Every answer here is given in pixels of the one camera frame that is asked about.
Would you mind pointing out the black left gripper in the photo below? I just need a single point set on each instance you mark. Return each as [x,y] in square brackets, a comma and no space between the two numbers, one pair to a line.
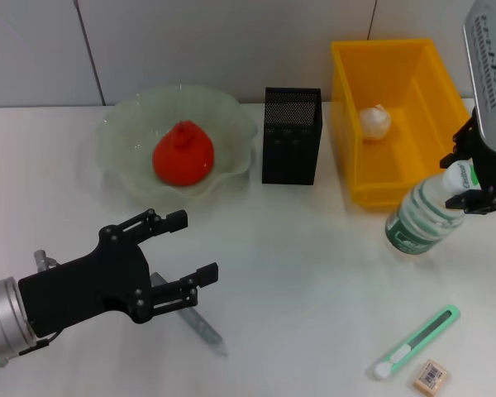
[87,289]

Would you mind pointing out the clear water bottle green label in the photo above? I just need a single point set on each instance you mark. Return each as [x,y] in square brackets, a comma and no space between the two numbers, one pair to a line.
[421,215]

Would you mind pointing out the red round fruit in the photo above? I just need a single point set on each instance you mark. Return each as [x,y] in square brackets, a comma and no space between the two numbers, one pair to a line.
[186,153]

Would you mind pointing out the white paper ball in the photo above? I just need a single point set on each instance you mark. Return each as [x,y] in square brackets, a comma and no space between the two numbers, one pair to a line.
[375,123]

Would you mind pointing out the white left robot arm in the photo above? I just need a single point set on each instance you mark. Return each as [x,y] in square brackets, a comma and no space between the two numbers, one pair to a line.
[4,318]

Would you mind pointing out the grey marker pen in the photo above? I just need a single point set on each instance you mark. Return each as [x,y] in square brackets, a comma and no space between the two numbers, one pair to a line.
[202,328]

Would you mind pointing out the translucent wavy glass fruit plate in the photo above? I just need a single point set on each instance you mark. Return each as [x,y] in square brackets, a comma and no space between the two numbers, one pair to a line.
[128,124]

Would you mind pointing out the black mesh pen holder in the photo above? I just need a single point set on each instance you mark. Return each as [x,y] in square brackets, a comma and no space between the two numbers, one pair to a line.
[291,140]

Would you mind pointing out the mint green utility knife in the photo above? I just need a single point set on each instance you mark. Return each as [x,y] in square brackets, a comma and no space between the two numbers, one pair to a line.
[417,341]

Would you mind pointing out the beige eraser with barcode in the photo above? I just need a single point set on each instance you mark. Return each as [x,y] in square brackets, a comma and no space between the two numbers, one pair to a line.
[430,375]

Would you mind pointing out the yellow plastic storage bin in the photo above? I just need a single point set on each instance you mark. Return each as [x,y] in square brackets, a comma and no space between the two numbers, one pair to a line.
[425,144]

